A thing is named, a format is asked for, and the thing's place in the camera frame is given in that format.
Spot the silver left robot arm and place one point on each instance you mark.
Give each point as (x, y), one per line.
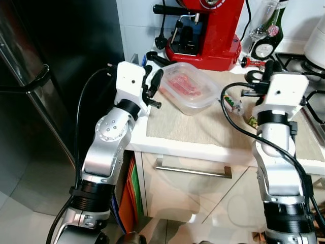
(104, 147)

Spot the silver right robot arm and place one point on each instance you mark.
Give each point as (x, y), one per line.
(277, 173)

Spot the grey fridge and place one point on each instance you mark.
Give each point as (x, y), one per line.
(76, 46)

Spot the black portafilter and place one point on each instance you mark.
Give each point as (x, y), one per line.
(158, 58)

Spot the dark green labelled bottle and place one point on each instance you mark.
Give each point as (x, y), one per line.
(266, 48)

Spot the small red silver tamper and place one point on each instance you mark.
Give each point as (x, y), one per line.
(251, 62)

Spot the clear plastic meat container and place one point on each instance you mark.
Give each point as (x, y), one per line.
(190, 86)

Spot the clear wine glass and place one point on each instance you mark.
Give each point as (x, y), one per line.
(260, 23)

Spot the white cooker pot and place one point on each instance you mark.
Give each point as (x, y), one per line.
(317, 46)

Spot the beige placemat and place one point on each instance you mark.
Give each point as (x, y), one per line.
(193, 129)

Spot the red coffee machine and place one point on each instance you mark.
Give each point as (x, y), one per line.
(213, 30)

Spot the orange green blue board stack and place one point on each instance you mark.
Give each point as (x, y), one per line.
(128, 198)

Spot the cream kitchen cabinet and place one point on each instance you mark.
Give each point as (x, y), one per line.
(203, 198)

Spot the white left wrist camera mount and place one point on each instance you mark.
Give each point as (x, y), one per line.
(129, 84)

